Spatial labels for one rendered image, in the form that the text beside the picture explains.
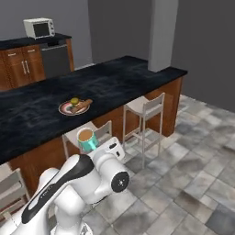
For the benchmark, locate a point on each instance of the grey dishwasher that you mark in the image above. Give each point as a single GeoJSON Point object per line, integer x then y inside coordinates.
{"type": "Point", "coordinates": [55, 61]}

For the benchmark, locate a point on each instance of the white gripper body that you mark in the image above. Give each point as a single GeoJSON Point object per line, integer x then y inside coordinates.
{"type": "Point", "coordinates": [100, 148]}

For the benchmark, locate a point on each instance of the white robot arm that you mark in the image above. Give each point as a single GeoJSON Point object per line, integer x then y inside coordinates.
{"type": "Point", "coordinates": [73, 183]}

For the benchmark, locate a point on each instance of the brown sausage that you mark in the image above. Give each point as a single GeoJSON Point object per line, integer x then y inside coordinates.
{"type": "Point", "coordinates": [82, 105]}

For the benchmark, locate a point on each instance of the brown wooden counter base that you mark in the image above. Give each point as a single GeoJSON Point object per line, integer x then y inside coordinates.
{"type": "Point", "coordinates": [170, 101]}

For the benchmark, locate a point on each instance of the round breakfast plate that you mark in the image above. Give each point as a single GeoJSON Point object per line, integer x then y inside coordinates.
{"type": "Point", "coordinates": [65, 109]}

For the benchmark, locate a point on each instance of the yellow-green round food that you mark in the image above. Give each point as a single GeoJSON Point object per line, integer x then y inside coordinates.
{"type": "Point", "coordinates": [75, 100]}

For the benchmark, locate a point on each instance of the white microwave oven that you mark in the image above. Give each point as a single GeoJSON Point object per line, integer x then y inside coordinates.
{"type": "Point", "coordinates": [38, 28]}

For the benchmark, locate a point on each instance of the teal mug of coffee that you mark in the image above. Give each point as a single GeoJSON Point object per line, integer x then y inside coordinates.
{"type": "Point", "coordinates": [87, 138]}

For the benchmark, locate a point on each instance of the brown wooden cupboard run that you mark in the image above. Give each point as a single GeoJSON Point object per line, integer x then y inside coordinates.
{"type": "Point", "coordinates": [21, 65]}

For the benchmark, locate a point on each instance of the white stool with backrest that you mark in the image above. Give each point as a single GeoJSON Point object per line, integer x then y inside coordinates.
{"type": "Point", "coordinates": [143, 107]}
{"type": "Point", "coordinates": [72, 134]}
{"type": "Point", "coordinates": [12, 189]}

